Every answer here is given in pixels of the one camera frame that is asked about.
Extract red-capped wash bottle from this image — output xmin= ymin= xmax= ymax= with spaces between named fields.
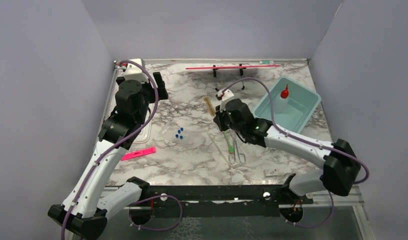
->
xmin=273 ymin=84 xmax=289 ymax=114

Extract teal plastic bin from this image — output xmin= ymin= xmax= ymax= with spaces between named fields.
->
xmin=270 ymin=76 xmax=321 ymax=134

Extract red rod on stand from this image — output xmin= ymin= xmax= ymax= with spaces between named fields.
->
xmin=185 ymin=64 xmax=281 ymax=70

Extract glass stirring rod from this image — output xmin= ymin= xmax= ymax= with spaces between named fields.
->
xmin=206 ymin=132 xmax=230 ymax=166

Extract brown bottle brush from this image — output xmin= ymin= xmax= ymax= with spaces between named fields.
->
xmin=203 ymin=96 xmax=216 ymax=117

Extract black wire stand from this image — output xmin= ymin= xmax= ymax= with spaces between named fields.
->
xmin=212 ymin=63 xmax=245 ymax=92

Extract small white label box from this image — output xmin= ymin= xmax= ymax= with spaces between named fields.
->
xmin=263 ymin=168 xmax=279 ymax=178

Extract green handled tool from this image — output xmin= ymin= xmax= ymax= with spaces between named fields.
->
xmin=223 ymin=130 xmax=235 ymax=154

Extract white plastic lid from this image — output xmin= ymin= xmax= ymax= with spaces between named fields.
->
xmin=133 ymin=120 xmax=153 ymax=144

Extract metal scissors forceps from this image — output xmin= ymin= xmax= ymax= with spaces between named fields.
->
xmin=228 ymin=133 xmax=247 ymax=165

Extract small green-white tube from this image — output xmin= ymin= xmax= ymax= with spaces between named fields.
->
xmin=259 ymin=60 xmax=274 ymax=65

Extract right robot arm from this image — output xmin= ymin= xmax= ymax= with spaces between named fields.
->
xmin=213 ymin=98 xmax=362 ymax=204

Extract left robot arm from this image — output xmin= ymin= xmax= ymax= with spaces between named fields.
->
xmin=47 ymin=72 xmax=169 ymax=240

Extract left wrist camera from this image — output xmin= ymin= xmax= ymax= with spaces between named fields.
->
xmin=122 ymin=62 xmax=149 ymax=84

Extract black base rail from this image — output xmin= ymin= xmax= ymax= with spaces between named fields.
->
xmin=140 ymin=184 xmax=313 ymax=218

